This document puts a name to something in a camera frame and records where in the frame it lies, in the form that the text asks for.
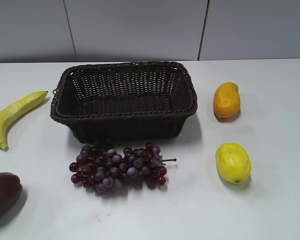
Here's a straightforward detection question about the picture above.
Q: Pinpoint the purple grape bunch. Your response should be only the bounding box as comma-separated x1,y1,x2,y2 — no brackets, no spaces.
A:
68,141,177,194

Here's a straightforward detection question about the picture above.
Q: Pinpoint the dark brown wicker basket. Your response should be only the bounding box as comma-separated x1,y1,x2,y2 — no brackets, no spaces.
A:
50,61,198,143

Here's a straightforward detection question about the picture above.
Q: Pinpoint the orange mango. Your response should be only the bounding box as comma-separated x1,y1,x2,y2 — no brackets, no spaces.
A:
213,82,241,119

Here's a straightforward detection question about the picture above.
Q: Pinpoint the yellow lemon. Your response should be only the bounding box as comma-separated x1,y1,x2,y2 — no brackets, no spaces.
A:
215,142,252,185

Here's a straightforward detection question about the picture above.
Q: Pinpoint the yellow banana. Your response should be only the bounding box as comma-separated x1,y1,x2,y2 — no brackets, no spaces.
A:
0,90,48,151

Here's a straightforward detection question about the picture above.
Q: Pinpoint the dark red bell pepper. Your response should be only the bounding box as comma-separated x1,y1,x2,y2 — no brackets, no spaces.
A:
0,172,23,216

